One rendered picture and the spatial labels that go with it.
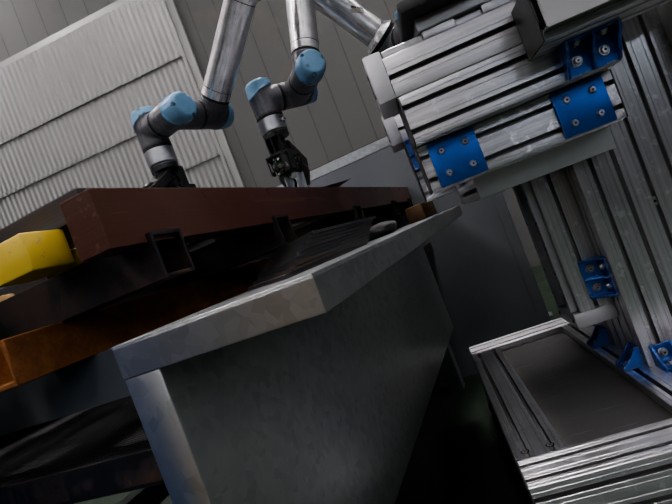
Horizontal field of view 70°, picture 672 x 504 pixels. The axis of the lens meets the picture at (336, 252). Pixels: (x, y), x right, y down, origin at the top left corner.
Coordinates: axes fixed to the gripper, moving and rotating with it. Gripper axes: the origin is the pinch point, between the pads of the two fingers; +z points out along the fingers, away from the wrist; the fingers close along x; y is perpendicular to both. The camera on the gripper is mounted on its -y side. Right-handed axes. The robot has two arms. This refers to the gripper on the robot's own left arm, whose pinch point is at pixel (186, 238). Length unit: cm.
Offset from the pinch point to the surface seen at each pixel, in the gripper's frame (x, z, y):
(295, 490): -45, 39, -60
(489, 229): -66, 31, 94
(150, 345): -46, 18, -72
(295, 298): -60, 18, -72
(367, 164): -29, -12, 94
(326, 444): -45, 39, -51
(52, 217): -33, 2, -65
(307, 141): 54, -77, 276
